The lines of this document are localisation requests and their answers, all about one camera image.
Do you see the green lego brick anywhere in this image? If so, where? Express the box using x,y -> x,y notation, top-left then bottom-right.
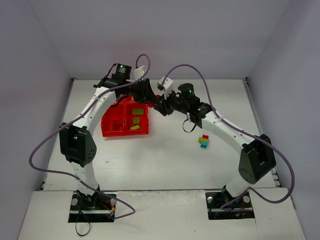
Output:
132,108 -> 145,116

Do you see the green red blue lego cluster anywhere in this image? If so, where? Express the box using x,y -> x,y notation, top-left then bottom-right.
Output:
198,134 -> 209,149

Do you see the red curved lego brick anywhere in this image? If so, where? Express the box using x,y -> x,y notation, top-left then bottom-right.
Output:
112,120 -> 123,132

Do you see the green curved lego piece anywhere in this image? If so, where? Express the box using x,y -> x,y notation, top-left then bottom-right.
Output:
130,125 -> 140,131

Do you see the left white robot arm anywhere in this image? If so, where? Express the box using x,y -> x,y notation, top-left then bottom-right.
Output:
59,63 -> 157,198

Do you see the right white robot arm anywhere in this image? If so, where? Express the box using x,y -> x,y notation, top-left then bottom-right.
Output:
154,83 -> 276,199

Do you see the red four-compartment bin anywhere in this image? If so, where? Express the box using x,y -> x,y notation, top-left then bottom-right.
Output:
100,96 -> 149,138

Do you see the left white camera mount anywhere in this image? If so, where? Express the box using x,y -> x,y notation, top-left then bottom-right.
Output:
133,65 -> 148,80

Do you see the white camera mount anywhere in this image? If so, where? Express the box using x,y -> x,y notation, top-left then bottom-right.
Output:
133,65 -> 148,80
157,77 -> 173,100

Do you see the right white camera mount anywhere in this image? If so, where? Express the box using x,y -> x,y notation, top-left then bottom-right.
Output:
157,77 -> 173,100

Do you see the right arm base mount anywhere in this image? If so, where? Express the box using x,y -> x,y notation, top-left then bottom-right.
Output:
205,191 -> 255,221

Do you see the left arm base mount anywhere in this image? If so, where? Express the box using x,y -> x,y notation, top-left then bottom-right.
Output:
68,191 -> 117,223

